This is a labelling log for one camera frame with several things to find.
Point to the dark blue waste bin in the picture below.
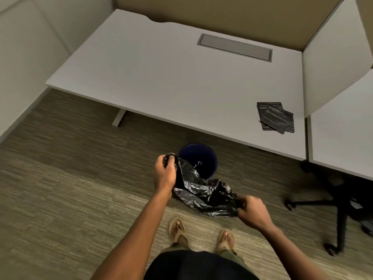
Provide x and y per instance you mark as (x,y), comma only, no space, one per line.
(211,169)

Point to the person's right fingers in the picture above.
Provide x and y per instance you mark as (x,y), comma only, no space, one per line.
(242,208)

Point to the person's right hand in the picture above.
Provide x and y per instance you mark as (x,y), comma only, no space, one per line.
(256,212)

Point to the white desk divider panel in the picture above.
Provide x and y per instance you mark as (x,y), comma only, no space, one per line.
(332,64)

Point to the person's left hand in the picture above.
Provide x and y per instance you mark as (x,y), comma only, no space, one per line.
(163,177)

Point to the black plastic trash bag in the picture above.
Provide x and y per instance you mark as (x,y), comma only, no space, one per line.
(204,195)

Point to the person's right tan sandal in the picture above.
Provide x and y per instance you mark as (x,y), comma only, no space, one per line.
(225,240)

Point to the person's left tan sandal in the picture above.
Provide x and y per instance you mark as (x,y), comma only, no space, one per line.
(178,233)

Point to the person's left forearm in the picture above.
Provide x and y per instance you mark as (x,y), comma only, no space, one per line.
(137,233)

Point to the white desk leg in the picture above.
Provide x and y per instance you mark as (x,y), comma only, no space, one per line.
(119,118)

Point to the beige partition panel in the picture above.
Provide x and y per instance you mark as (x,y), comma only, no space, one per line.
(233,17)

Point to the person's tan sandal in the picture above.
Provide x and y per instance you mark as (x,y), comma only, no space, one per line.
(178,233)
(225,240)

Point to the person's black shirt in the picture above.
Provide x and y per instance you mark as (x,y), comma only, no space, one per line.
(198,266)

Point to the black office chair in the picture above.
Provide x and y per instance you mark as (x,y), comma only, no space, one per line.
(341,207)

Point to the person's right forearm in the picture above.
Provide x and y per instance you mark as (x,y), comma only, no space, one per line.
(294,253)

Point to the folded black trash bag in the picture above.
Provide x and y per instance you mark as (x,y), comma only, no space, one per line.
(263,106)
(279,119)

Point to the person's left fingers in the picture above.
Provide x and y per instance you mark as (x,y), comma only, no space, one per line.
(169,160)

